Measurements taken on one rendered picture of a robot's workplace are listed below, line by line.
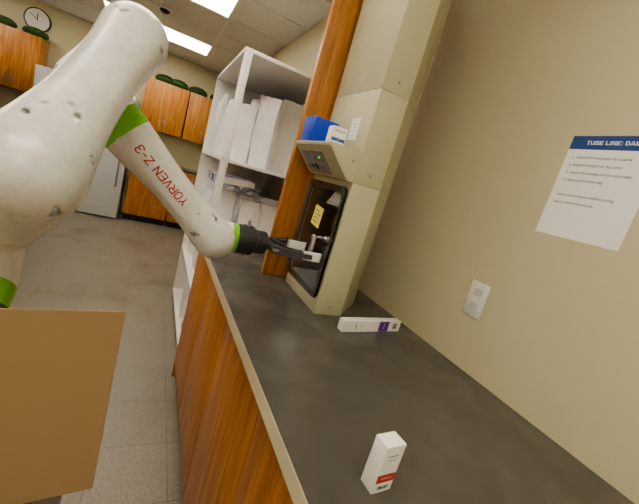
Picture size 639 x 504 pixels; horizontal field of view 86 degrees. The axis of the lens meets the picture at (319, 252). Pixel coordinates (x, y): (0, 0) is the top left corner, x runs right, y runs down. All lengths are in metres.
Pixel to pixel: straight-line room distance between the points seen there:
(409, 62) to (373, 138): 0.25
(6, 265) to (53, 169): 0.18
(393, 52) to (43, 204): 1.01
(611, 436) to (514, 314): 0.34
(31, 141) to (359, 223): 0.92
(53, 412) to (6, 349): 0.09
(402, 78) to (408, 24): 0.15
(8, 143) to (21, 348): 0.21
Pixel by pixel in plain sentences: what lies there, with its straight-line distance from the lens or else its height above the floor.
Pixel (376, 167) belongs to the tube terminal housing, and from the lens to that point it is 1.19.
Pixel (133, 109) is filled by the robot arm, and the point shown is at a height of 1.42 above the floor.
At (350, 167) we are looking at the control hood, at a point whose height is 1.45.
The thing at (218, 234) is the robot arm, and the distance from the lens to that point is 0.91.
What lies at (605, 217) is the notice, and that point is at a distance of 1.12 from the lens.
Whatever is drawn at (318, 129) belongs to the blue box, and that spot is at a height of 1.56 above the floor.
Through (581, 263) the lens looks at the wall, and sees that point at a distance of 1.12.
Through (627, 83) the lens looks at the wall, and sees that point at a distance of 1.24.
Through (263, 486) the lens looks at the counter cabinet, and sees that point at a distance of 0.86.
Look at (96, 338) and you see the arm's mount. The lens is 0.46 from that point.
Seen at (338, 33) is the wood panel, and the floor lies 1.94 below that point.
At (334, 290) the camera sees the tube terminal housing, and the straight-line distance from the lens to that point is 1.23.
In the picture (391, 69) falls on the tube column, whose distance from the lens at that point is 1.22.
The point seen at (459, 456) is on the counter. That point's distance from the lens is 0.85.
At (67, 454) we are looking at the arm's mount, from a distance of 0.55.
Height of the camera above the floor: 1.38
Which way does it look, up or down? 11 degrees down
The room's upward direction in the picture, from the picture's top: 16 degrees clockwise
